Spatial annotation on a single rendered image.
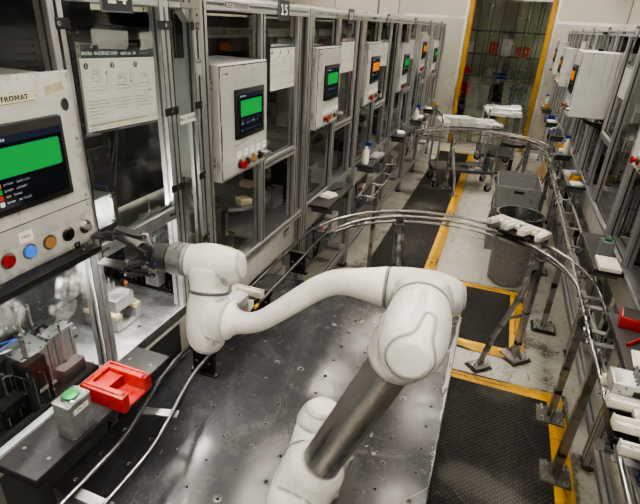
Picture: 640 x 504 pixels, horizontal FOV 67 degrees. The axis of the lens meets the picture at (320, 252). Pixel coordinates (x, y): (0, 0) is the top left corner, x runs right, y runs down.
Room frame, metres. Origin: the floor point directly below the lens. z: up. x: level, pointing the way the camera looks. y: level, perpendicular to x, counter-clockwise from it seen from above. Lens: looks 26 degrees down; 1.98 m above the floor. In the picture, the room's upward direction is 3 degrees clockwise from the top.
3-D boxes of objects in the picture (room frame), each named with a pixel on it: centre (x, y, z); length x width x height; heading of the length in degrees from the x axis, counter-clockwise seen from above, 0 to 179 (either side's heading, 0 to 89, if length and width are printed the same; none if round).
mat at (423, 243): (5.73, -1.37, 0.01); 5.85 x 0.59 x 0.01; 161
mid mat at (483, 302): (3.15, -1.29, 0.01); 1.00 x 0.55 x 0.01; 161
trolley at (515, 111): (7.63, -2.68, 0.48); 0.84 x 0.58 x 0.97; 169
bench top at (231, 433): (1.51, 0.02, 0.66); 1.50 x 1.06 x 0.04; 161
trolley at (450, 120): (6.56, -1.88, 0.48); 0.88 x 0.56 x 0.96; 89
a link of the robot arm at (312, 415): (1.08, -0.04, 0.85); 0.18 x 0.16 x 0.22; 165
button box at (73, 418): (0.99, 0.66, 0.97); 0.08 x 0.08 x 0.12; 71
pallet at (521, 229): (2.83, -1.24, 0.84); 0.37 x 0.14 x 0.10; 39
